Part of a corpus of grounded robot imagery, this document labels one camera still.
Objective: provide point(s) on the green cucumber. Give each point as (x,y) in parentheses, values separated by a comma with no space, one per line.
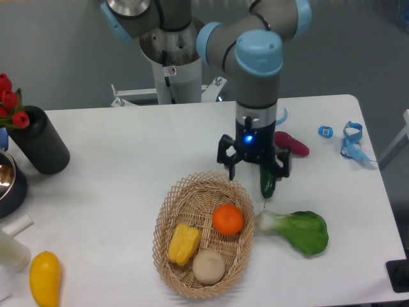
(267,183)

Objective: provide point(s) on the white small box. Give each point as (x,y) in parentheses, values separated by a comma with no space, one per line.
(19,225)

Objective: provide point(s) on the purple sweet potato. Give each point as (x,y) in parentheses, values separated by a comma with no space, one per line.
(284,140)

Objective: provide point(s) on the yellow bell pepper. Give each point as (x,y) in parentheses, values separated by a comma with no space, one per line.
(183,244)

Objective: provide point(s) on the white frame at right edge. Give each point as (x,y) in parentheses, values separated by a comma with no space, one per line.
(395,146)

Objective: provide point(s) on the green bok choy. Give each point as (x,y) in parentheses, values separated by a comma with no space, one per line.
(306,231)

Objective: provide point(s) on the orange fruit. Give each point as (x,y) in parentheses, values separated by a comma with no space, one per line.
(227,219)

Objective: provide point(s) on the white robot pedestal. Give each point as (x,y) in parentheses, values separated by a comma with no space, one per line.
(177,70)

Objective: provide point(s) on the beige round bun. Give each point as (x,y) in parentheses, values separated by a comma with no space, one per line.
(208,267)

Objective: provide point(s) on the woven wicker basket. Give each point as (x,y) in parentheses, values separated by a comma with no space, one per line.
(192,201)

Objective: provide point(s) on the black device at table edge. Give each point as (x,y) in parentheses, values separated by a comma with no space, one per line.
(398,275)

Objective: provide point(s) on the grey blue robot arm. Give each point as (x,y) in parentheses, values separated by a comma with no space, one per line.
(248,53)

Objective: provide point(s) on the black cylindrical vase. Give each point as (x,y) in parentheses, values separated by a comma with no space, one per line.
(41,143)

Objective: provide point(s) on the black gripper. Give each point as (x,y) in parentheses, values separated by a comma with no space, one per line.
(255,145)

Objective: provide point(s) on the red tulip bouquet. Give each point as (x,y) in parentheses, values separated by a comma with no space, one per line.
(13,115)

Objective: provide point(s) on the white plastic bottle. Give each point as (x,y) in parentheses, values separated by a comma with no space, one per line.
(15,256)

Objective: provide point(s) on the blue object at left edge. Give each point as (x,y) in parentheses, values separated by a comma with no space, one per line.
(4,139)

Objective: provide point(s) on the yellow mango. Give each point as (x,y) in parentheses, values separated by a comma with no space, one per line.
(45,279)

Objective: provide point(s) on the dark metal bowl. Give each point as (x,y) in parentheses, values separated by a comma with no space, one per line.
(13,185)

